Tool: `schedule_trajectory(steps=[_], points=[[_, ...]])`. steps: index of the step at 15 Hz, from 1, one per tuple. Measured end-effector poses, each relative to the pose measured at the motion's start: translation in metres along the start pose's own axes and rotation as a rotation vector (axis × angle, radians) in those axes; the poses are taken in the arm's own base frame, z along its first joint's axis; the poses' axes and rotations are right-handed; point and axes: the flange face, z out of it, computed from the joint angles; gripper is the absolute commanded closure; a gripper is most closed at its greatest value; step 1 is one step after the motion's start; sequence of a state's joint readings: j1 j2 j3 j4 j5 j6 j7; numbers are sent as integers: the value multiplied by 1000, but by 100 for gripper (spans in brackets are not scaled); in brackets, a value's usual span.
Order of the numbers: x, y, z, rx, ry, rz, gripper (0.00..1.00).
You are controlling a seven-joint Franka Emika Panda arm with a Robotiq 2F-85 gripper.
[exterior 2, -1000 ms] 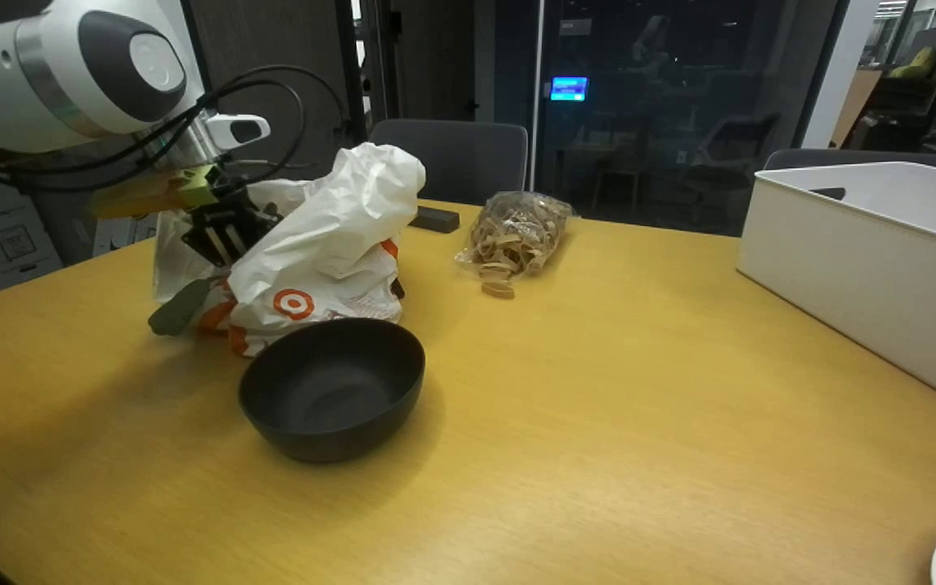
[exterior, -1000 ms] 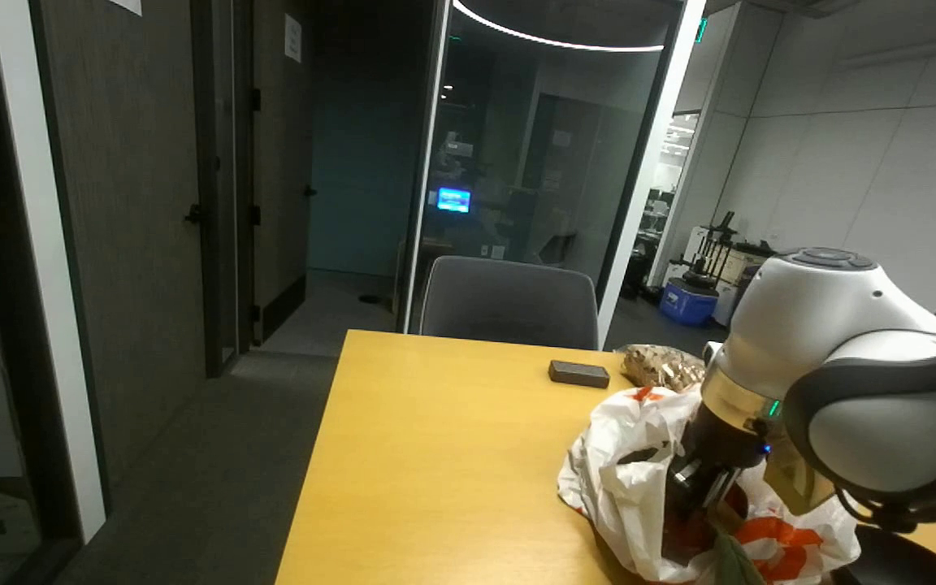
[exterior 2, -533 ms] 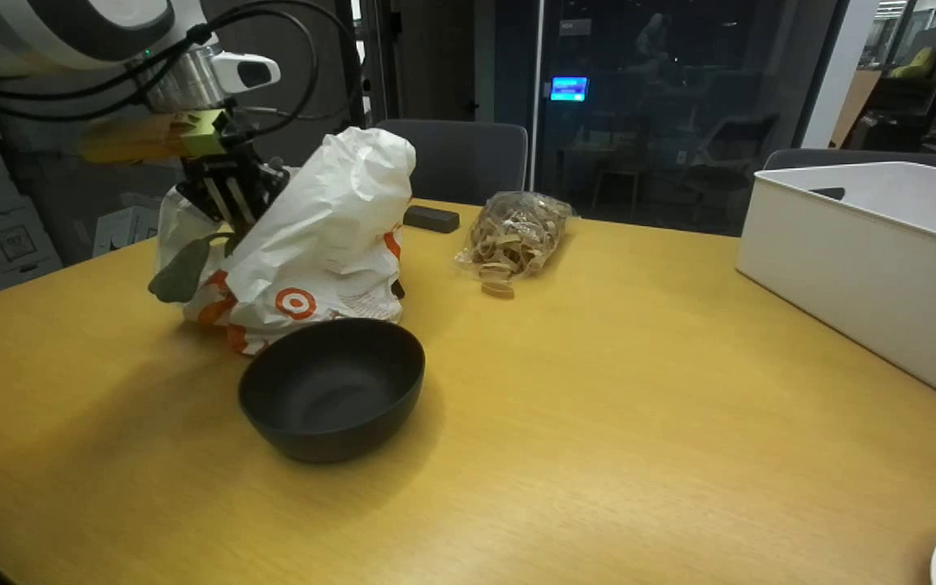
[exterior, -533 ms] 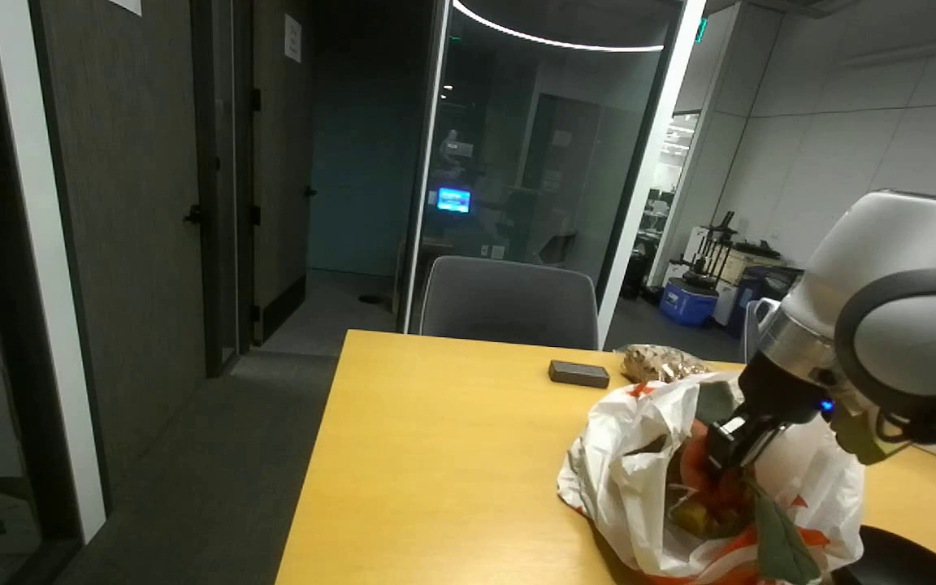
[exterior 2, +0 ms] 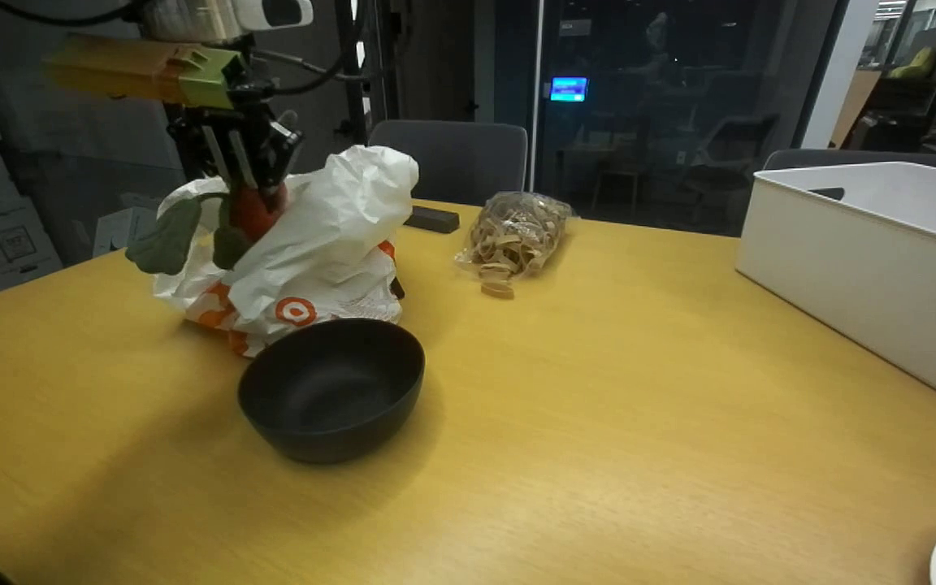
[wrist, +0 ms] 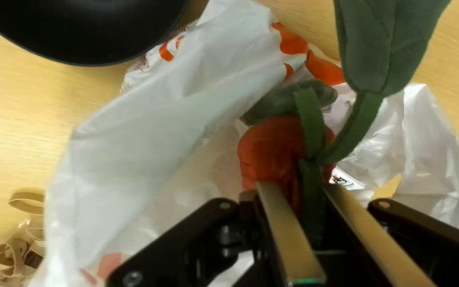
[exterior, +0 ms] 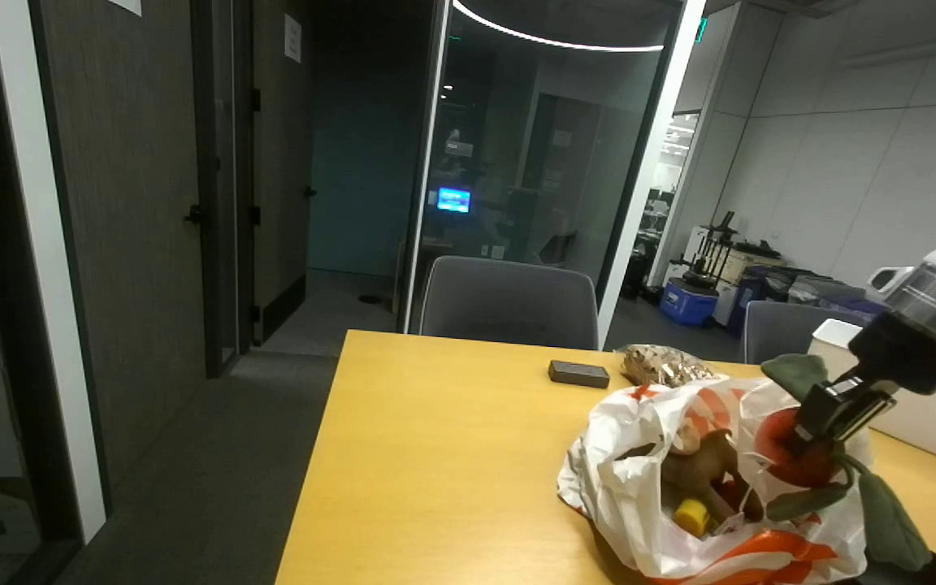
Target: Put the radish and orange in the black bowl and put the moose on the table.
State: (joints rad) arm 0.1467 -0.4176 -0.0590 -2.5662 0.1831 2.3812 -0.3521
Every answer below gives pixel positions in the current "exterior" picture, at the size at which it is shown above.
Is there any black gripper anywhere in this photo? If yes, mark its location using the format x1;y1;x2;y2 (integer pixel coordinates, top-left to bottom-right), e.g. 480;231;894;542
789;307;936;450

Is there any brown plush moose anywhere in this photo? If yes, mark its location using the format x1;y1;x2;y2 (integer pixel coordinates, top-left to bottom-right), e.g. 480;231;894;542
660;429;768;526

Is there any white plastic bag red logo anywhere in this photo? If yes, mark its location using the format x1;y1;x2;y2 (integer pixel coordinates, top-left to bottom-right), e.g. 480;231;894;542
555;377;874;585

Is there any large white rectangular bin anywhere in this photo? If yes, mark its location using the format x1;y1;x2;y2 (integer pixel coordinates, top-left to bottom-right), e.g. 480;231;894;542
807;315;936;478

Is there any grey office chair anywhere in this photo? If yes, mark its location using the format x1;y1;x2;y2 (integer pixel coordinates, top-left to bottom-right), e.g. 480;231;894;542
738;295;833;366
413;252;601;352

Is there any small yellow toy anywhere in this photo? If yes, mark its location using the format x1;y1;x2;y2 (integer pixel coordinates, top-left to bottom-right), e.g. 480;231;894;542
671;494;716;538

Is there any clear bag of wooden pieces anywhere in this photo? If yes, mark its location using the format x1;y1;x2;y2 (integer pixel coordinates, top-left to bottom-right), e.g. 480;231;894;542
622;342;720;390

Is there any blue storage tub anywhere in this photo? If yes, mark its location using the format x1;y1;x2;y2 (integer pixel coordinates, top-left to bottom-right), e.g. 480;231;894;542
657;275;720;331

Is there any small black flat case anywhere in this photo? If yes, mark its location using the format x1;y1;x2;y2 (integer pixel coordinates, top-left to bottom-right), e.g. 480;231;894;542
545;359;614;393

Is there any glowing blue screen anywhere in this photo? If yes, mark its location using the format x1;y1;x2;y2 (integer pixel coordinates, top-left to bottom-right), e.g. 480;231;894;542
429;182;479;219

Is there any dark door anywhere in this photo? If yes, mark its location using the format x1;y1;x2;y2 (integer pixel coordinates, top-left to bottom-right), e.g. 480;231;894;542
189;0;316;377

